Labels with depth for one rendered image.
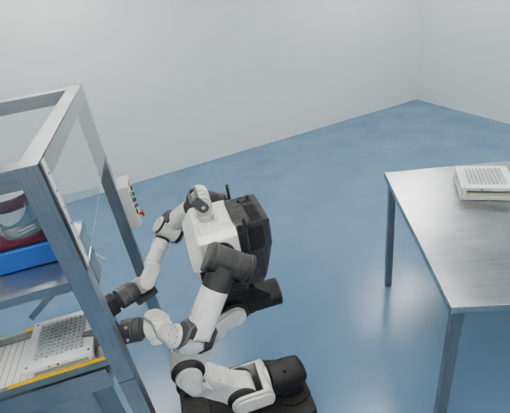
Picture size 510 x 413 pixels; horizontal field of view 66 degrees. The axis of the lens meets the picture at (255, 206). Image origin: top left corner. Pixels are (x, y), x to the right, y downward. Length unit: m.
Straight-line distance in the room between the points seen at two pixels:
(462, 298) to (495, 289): 0.14
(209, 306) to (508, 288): 1.10
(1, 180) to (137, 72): 3.66
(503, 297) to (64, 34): 4.23
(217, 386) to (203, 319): 0.73
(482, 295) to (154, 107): 3.95
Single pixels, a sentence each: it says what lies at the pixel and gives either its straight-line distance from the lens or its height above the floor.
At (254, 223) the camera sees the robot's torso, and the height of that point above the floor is 1.24.
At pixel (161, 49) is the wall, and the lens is 4.74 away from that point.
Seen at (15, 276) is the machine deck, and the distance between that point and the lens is 1.45.
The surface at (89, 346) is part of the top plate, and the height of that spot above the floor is 0.91.
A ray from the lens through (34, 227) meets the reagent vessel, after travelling 1.43.
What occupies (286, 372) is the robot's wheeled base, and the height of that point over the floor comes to 0.34.
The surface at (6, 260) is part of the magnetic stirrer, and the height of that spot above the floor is 1.32.
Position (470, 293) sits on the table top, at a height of 0.86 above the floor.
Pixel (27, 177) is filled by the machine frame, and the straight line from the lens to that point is 1.15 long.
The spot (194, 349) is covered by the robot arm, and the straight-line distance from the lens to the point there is 1.35.
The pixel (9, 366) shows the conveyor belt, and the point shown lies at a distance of 1.86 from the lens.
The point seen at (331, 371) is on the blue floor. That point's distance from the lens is 2.45.
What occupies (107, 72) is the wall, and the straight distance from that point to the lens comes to 4.69.
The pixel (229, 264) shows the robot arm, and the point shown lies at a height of 1.22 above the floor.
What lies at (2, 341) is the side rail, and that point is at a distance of 1.95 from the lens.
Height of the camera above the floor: 1.97
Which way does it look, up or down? 30 degrees down
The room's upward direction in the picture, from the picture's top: 9 degrees counter-clockwise
